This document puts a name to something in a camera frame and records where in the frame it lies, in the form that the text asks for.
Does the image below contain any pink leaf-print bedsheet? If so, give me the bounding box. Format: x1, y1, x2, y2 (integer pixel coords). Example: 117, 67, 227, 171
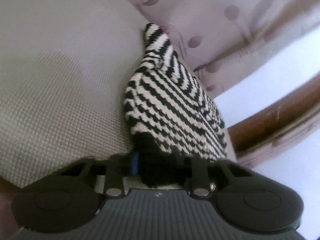
128, 0, 319, 97

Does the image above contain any brown wooden bed frame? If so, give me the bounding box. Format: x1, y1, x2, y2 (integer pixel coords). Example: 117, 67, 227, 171
228, 74, 319, 168

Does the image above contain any black and white knit garment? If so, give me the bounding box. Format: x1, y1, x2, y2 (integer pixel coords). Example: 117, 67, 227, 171
124, 23, 228, 187

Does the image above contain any beige woven mattress pad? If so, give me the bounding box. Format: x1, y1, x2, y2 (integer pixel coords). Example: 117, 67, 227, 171
1, 0, 147, 187

